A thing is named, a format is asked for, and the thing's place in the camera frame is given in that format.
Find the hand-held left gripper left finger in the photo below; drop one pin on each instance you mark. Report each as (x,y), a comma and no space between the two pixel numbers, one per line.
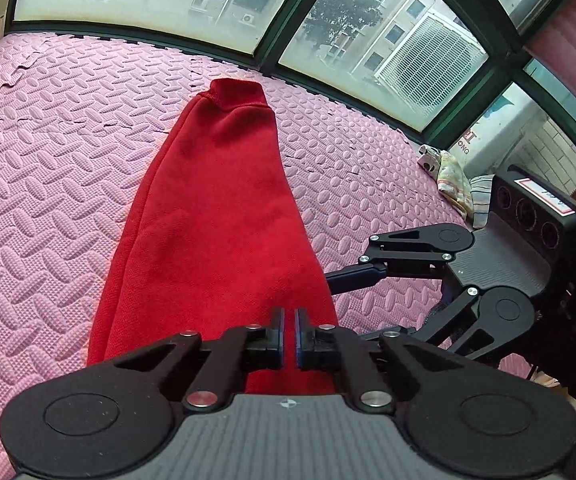
(279,335)

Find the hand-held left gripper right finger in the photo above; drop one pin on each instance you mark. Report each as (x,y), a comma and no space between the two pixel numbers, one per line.
(300,337)

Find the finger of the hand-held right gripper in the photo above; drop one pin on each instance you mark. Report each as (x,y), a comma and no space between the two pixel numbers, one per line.
(455,307)
(353,277)

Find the red pants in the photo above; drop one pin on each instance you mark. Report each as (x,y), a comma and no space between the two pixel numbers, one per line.
(207,210)

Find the yellow patterned cloth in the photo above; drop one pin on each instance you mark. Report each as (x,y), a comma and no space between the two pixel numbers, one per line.
(454,180)

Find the white spotted cloth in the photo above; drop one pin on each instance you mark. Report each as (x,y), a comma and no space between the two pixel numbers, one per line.
(429,157)

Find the white printed appliance casing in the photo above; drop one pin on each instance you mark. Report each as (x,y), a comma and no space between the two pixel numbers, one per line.
(498,125)

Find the white louvred air conditioner unit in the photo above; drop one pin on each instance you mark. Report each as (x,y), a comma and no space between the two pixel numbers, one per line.
(428,65)

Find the pink curtain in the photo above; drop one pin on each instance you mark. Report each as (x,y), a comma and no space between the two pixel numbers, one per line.
(573,40)

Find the pink foam floor mat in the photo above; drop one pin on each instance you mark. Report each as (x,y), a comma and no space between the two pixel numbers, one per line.
(57,185)

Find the green tree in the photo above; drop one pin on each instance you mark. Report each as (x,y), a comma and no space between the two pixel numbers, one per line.
(343,10)

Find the dark green window frame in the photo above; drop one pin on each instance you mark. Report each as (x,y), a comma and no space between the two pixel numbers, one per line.
(288,35)

